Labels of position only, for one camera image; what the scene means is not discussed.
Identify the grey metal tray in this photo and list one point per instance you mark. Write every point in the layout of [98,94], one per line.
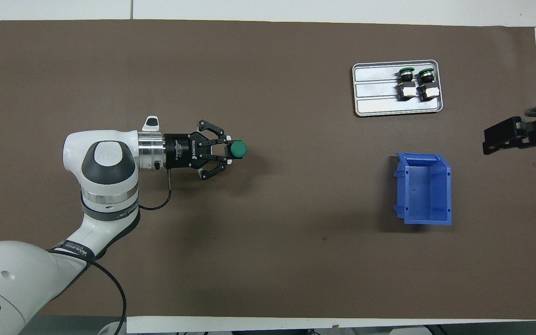
[375,93]

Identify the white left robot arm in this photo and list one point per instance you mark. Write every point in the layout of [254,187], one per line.
[100,172]

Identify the green push button switch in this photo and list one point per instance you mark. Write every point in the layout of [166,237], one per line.
[427,83]
[406,83]
[238,149]

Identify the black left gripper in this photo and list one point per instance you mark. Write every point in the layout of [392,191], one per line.
[179,151]

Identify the brown paper table mat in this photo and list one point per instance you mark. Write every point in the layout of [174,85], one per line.
[296,209]

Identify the blue plastic storage bin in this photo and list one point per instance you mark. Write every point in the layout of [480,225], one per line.
[428,190]

